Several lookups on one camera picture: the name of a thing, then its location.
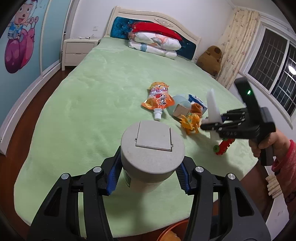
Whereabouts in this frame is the wooden cube block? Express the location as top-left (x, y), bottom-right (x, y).
top-left (173, 104), bottom-right (190, 118)

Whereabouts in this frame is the folded white quilt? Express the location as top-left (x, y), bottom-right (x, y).
top-left (128, 40), bottom-right (177, 59)

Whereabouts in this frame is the light blue plastic cup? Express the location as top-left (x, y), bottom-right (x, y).
top-left (167, 95), bottom-right (192, 115)

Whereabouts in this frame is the red sleeved right forearm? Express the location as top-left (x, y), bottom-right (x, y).
top-left (271, 140), bottom-right (296, 216)

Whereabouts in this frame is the grey lidded round container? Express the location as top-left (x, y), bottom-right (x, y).
top-left (120, 120), bottom-right (185, 192)

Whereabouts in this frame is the cream floral curtain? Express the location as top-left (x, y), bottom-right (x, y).
top-left (216, 7), bottom-right (260, 89)

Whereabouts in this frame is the brown plush bear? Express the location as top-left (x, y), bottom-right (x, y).
top-left (197, 46), bottom-right (222, 77)

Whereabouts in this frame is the blue cartoon wardrobe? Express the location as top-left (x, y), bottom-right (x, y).
top-left (1, 1), bottom-right (79, 155)

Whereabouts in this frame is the red green toy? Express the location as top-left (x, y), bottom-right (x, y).
top-left (213, 138), bottom-right (235, 155)

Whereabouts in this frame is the white bedside table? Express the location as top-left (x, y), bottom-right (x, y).
top-left (61, 38), bottom-right (100, 71)

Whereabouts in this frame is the orange snack pouch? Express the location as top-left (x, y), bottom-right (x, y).
top-left (142, 82), bottom-right (175, 121)

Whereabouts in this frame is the orange trash basin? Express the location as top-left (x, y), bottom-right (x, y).
top-left (157, 219), bottom-right (189, 241)

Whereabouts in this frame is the green bed blanket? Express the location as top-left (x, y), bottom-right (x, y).
top-left (14, 37), bottom-right (257, 237)

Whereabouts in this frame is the orange toy dinosaur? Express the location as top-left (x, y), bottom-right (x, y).
top-left (179, 113), bottom-right (200, 135)

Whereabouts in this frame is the orange white sock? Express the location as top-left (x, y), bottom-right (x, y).
top-left (190, 102), bottom-right (203, 118)

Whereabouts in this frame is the person's right hand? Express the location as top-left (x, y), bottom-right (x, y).
top-left (248, 129), bottom-right (290, 161)

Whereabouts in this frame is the white printed pillow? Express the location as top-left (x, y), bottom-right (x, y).
top-left (129, 32), bottom-right (182, 51)

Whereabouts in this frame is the window with grille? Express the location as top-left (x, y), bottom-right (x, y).
top-left (239, 13), bottom-right (295, 128)

